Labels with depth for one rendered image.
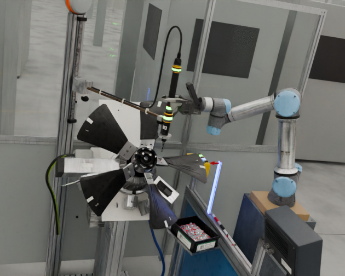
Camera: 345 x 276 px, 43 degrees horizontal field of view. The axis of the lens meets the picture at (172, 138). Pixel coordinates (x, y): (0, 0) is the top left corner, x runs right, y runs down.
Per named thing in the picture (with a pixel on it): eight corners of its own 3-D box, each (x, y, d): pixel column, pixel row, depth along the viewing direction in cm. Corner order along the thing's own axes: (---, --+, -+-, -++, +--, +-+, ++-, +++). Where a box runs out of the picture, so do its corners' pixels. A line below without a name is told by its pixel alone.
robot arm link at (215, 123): (223, 132, 237) (227, 113, 234) (217, 137, 227) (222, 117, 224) (209, 127, 240) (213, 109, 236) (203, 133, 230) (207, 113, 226)
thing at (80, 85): (70, 91, 253) (71, 76, 250) (79, 89, 259) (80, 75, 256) (82, 96, 248) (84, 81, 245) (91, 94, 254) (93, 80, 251)
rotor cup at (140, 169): (122, 155, 228) (128, 148, 216) (147, 147, 234) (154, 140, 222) (131, 181, 225) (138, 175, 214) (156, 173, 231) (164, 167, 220)
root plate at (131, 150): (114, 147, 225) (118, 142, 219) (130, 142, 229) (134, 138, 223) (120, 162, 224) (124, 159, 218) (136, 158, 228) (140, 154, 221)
